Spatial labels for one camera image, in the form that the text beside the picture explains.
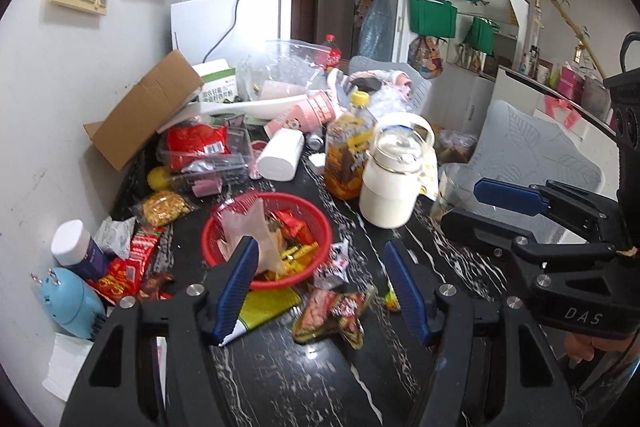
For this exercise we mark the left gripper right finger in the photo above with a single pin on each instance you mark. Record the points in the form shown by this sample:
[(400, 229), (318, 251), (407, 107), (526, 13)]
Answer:
[(399, 267)]

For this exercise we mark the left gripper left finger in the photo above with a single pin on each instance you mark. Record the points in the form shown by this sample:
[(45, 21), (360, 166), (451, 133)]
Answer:
[(244, 263)]

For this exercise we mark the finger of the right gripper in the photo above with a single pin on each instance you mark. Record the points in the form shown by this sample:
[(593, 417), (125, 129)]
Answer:
[(519, 199), (488, 236)]

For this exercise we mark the green brown jujube snack bag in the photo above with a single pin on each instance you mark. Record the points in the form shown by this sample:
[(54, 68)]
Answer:
[(330, 312)]

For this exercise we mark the white peanut snack packet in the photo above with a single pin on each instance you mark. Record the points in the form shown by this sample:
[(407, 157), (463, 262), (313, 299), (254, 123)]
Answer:
[(333, 272)]

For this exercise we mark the person's right hand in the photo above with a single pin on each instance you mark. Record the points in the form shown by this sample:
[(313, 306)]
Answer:
[(583, 348)]

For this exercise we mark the yellow green flat packet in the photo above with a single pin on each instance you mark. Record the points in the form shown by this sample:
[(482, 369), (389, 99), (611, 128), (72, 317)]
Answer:
[(261, 307)]

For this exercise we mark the cream white kettle jug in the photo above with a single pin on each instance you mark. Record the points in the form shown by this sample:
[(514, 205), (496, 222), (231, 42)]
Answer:
[(401, 166)]

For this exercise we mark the red plastic mesh basket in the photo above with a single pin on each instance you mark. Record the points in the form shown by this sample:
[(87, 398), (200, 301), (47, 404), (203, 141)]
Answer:
[(299, 231)]

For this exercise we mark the yellow corn snack bag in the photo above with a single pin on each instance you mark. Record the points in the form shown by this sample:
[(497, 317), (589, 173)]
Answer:
[(162, 208)]

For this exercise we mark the yellow lemon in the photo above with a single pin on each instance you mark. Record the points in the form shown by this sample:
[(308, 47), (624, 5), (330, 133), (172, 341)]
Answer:
[(159, 179)]

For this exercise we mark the clear plastic container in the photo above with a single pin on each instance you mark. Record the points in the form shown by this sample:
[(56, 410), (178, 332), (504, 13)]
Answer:
[(210, 174)]

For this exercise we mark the orange iced tea bottle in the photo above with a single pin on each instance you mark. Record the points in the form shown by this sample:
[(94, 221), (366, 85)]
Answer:
[(347, 143)]

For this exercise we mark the white tissue roll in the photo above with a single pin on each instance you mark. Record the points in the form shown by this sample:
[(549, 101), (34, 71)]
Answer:
[(279, 159)]

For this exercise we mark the white power adapter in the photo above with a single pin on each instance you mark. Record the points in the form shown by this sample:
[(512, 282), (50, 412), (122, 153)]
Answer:
[(317, 161)]

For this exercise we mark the light blue round gadget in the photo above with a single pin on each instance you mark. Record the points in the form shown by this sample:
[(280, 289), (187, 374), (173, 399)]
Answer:
[(69, 301)]

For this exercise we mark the red snack bag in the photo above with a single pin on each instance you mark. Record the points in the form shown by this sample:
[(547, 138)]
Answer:
[(187, 144)]

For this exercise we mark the white cap supplement bottle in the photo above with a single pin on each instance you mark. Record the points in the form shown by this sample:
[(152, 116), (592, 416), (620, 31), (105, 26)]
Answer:
[(74, 248)]

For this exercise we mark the pink paper cup stack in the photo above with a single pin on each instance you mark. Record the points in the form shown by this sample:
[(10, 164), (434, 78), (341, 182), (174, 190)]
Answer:
[(307, 115)]

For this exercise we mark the brown cardboard box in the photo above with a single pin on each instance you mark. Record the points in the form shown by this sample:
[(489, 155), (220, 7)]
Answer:
[(161, 93)]

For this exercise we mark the green tote bag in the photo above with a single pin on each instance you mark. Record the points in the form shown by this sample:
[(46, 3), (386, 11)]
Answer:
[(433, 18)]

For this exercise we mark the red cola bottle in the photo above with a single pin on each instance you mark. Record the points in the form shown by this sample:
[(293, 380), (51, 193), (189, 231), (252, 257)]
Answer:
[(333, 58)]

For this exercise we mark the green white box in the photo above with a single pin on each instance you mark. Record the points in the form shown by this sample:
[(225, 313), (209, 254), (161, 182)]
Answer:
[(219, 81)]

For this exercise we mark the white mini fridge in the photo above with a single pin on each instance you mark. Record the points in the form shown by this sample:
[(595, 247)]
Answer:
[(205, 30)]

